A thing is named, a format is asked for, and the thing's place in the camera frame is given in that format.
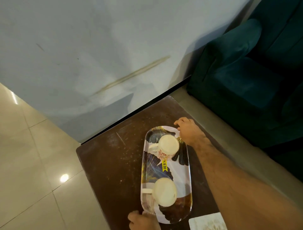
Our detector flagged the person's right hand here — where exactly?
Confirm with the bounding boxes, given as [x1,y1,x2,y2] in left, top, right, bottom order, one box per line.
[174,117,210,150]

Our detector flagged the person's left hand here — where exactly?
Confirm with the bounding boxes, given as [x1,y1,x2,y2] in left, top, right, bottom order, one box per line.
[128,210,162,230]

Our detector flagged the oval leaf-print serving tray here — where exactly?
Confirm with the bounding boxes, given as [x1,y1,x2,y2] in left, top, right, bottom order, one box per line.
[140,126,193,224]

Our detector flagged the person's right forearm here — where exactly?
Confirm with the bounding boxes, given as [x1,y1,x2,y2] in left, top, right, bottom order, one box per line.
[194,139,303,230]

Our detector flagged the plain cream mug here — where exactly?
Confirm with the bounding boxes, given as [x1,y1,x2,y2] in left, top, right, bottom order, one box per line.
[142,177,178,207]

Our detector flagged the cream mug with red pattern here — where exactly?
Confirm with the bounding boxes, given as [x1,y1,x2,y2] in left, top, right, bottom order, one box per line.
[148,134,180,161]

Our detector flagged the white square coaster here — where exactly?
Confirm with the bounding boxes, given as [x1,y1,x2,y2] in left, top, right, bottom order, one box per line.
[188,212,228,230]

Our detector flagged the dark green sofa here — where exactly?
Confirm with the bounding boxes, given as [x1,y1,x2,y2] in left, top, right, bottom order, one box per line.
[186,0,303,183]

